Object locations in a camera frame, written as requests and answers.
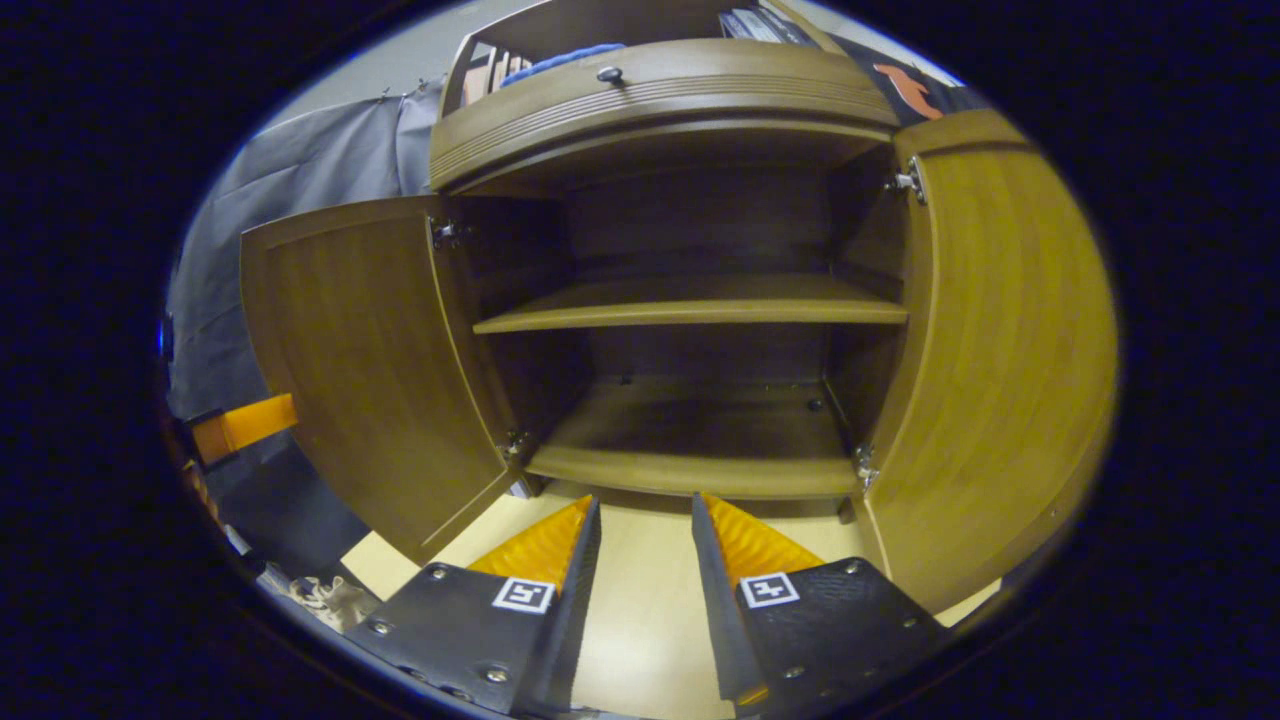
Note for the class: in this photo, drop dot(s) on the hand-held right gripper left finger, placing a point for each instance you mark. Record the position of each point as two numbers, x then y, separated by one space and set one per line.
575 610

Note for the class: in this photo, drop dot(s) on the folded blue towel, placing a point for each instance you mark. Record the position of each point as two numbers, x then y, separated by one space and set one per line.
560 62

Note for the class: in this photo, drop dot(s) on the wooden shoe cabinet door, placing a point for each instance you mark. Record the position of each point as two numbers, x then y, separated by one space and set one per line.
370 360
1000 350

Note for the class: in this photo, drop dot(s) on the light grey book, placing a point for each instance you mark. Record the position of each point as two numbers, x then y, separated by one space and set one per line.
762 24

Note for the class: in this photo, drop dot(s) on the wooden double-door shoe cabinet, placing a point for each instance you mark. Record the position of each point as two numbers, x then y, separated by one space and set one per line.
700 430

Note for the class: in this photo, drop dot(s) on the blue book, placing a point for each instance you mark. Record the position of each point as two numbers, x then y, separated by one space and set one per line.
735 25

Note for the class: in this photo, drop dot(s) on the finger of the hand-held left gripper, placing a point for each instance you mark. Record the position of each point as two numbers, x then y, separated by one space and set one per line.
245 428

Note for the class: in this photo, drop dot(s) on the wooden cabinet drawer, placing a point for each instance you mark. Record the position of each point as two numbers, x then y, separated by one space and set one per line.
700 100

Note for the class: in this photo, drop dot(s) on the round black drawer knob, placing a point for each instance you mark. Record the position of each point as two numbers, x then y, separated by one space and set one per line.
610 75

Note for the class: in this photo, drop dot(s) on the pale crumpled cloth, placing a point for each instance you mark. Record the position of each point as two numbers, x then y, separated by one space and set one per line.
335 600

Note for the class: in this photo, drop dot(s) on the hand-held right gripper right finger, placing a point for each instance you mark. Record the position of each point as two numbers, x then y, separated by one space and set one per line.
720 620

